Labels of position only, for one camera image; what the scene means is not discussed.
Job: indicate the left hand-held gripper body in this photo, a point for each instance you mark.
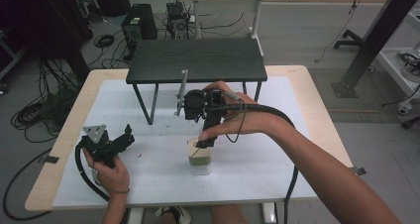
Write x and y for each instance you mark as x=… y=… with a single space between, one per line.
x=99 y=146

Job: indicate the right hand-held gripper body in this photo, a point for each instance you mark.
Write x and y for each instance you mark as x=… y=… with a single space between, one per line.
x=199 y=104

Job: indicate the thin dark stick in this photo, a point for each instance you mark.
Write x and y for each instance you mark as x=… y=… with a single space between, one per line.
x=195 y=152

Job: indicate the small wooden block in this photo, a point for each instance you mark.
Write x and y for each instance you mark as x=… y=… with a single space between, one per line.
x=199 y=161

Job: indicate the person's left hand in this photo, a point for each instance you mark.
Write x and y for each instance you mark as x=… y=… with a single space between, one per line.
x=110 y=176

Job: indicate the person's right hand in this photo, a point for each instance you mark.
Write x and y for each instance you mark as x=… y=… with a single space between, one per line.
x=246 y=116

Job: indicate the grey plug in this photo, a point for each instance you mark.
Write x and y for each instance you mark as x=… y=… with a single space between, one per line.
x=231 y=94

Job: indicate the black low shelf table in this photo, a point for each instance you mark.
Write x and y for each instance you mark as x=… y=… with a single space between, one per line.
x=198 y=60

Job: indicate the grey tape piece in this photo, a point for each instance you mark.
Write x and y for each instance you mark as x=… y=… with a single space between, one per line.
x=360 y=171
x=51 y=159

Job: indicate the white table mat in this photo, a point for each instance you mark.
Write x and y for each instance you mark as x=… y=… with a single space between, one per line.
x=165 y=184

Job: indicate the person's leg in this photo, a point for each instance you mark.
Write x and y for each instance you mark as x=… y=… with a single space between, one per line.
x=228 y=214

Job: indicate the white table leg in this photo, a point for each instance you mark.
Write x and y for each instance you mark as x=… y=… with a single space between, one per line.
x=135 y=215
x=269 y=212

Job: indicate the person's shoe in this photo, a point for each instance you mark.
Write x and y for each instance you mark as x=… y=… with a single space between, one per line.
x=176 y=214

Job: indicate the open computer case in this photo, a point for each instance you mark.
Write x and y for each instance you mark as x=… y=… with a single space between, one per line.
x=177 y=21

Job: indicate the black computer tower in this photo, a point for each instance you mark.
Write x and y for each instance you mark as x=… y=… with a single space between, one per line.
x=138 y=22

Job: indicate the black stand foot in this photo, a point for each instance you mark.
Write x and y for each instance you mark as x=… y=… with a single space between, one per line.
x=350 y=40

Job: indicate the white cart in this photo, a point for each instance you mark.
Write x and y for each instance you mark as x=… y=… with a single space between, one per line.
x=401 y=68

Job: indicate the black metal post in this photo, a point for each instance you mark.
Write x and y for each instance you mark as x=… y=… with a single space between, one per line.
x=373 y=42

